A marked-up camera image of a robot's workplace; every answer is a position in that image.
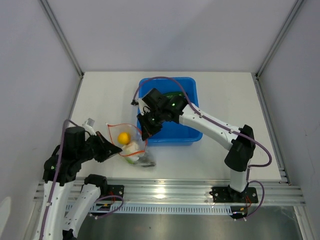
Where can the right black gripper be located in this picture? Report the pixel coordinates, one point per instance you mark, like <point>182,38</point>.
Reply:
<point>147,130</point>

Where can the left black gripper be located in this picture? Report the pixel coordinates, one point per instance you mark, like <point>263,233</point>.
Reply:
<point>110,148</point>

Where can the yellow orange mango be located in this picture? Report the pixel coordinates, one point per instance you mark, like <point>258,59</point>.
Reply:
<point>124,138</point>

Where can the clear orange zip bag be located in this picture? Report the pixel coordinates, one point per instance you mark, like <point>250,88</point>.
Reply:
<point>115,129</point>

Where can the grey toy fish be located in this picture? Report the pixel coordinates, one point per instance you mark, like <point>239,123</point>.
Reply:
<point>146,162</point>

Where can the green cucumber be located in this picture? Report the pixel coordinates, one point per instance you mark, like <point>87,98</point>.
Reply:
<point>173,94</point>

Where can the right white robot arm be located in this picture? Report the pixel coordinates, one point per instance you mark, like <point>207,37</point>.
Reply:
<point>233,139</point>

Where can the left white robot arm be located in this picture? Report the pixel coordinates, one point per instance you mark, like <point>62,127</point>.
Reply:
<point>60,171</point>

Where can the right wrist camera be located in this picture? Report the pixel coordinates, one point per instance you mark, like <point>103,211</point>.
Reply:
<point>152,98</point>

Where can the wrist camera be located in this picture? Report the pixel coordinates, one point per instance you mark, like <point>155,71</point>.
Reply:
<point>152,98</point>
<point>88,126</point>

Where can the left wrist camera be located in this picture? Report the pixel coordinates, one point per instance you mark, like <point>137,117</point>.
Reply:
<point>88,126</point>

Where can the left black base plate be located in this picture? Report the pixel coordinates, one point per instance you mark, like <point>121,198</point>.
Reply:
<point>114,191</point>

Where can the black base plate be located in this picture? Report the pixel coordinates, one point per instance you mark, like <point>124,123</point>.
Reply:
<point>225,194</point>
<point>114,191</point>

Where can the white slotted cable duct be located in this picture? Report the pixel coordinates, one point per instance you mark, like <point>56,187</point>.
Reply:
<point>130,208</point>

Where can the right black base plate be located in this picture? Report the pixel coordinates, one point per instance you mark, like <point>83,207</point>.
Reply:
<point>225,194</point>

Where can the aluminium front rail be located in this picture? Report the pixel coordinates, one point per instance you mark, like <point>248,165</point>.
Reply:
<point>196,192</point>

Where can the left aluminium frame post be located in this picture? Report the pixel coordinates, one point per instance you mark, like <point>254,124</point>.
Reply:
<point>61,36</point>

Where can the aluminium frame post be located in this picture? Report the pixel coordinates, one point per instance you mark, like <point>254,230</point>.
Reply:
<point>283,31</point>
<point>61,36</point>

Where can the right aluminium frame post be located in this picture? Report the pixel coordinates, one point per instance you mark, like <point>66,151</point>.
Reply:
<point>283,31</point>

